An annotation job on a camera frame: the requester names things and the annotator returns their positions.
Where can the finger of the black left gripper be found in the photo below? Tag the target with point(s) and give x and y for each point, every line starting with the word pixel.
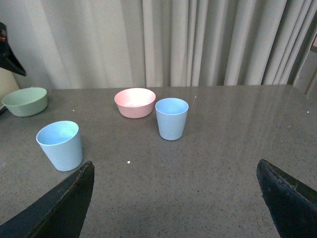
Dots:
pixel 8 60

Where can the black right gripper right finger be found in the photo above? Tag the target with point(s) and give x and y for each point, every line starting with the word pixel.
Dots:
pixel 292 204

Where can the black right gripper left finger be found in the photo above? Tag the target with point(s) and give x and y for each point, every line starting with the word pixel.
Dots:
pixel 60 213

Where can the blue cup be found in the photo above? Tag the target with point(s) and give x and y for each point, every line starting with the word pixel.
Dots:
pixel 61 142
pixel 171 116

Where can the white toaster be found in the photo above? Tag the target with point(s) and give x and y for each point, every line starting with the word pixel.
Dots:
pixel 7 84

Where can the green bowl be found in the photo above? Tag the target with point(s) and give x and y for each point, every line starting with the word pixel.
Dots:
pixel 26 102

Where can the grey curtain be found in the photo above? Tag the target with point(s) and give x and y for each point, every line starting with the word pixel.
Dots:
pixel 72 44

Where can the pink bowl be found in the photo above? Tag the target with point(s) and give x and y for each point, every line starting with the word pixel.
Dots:
pixel 135 103

